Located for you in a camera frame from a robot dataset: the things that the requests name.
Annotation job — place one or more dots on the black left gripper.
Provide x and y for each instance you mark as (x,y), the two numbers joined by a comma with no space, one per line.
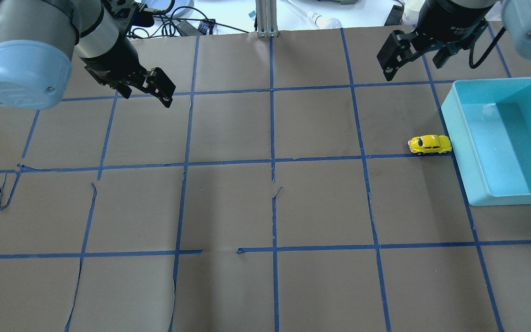
(112,59)

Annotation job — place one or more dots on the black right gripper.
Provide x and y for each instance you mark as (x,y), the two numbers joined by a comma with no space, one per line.
(454,18)

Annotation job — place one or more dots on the yellow toy beetle car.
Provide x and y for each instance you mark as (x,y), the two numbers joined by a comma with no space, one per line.
(429,144)

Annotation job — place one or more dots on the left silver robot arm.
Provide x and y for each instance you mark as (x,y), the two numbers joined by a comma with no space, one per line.
(39,38)

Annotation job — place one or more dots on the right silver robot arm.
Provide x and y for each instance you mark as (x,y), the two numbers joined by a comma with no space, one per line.
(516,17)

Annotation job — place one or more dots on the light blue plate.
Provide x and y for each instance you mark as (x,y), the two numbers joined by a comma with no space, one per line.
(171,8)

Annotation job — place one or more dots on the teal plastic storage bin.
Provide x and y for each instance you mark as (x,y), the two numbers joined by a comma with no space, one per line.
(489,125)

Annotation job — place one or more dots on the brown paper table cover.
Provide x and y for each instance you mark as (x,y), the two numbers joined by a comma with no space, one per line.
(275,195)

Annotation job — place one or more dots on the aluminium frame post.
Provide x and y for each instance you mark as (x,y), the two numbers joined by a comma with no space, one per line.
(266,18)

